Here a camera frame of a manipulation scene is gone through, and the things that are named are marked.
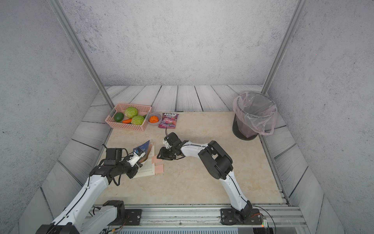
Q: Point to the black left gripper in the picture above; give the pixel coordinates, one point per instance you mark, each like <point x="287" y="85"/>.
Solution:
<point x="135" y="168"/>

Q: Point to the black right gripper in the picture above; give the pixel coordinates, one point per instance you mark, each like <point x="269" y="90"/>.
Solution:
<point x="162" y="154"/>

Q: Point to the pink sticky note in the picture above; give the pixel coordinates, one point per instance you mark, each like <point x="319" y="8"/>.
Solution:
<point x="156" y="161"/>
<point x="159" y="169"/>

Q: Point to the blue Animal Farm book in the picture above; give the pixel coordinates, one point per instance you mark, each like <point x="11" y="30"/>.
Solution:
<point x="148" y="166"/>

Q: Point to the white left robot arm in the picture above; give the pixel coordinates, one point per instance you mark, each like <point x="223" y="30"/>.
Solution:
<point x="73" y="219"/>

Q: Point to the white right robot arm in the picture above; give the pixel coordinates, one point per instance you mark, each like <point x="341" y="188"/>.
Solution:
<point x="217" y="162"/>

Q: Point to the purple snack packet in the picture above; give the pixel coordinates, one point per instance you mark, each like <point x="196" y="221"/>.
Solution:
<point x="168" y="121"/>

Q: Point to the small bowl with orange food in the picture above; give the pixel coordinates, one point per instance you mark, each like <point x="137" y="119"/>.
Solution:
<point x="154" y="119"/>

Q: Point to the green cabbage front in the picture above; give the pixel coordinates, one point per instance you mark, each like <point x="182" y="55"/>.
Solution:
<point x="137" y="120"/>

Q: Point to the green cabbage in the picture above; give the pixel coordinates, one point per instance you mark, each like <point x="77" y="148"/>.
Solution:
<point x="137" y="120"/>
<point x="131" y="112"/>

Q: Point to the dark green avocado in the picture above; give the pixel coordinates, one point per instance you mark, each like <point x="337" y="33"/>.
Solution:
<point x="118" y="117"/>

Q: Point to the pink plastic basket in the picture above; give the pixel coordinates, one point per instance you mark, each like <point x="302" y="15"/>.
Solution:
<point x="143" y="110"/>

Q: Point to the green cabbage rear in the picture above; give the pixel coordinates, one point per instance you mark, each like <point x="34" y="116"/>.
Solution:
<point x="131" y="112"/>

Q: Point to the black bin with plastic bag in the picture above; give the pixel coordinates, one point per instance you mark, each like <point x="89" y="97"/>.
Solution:
<point x="255" y="114"/>

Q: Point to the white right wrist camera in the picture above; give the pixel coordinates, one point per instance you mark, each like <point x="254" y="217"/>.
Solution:
<point x="166" y="144"/>

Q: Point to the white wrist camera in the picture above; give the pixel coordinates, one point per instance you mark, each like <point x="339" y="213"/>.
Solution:
<point x="166" y="144"/>
<point x="137" y="155"/>

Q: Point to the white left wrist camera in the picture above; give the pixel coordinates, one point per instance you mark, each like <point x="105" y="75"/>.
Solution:
<point x="137" y="155"/>

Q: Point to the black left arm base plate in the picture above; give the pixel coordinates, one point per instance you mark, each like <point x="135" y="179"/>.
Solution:
<point x="127" y="217"/>

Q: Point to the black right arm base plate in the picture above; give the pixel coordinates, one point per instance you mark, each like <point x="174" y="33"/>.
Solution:
<point x="230" y="216"/>

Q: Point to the silver aluminium frame rail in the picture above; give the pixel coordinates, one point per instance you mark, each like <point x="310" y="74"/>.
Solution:
<point x="275" y="216"/>

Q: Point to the left vertical aluminium post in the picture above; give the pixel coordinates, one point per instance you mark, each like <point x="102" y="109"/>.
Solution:
<point x="64" y="22"/>

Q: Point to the vertical aluminium post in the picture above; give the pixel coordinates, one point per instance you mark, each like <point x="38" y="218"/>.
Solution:
<point x="64" y="22"/>
<point x="300" y="7"/>

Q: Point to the right vertical aluminium post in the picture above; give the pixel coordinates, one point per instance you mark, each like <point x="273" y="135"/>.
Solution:
<point x="300" y="7"/>

